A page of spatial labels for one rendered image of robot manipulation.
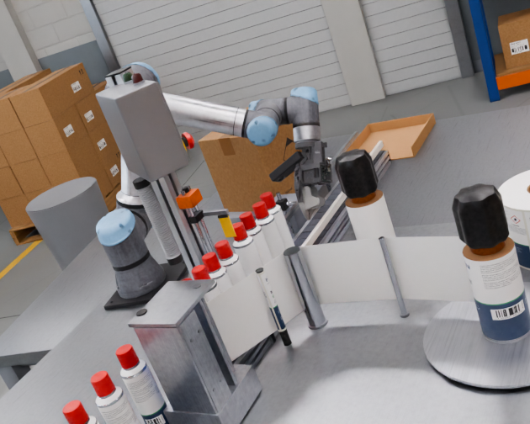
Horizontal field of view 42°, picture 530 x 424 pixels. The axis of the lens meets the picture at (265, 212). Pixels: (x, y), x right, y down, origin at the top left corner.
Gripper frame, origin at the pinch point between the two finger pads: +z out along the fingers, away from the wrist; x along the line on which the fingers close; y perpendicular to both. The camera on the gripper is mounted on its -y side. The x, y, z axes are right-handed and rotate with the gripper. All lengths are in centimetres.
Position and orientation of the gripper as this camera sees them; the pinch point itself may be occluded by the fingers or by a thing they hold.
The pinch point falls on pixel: (305, 215)
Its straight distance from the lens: 192.0
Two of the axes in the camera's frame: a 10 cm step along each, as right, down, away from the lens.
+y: 8.5, -0.9, -5.3
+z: 0.7, 10.0, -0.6
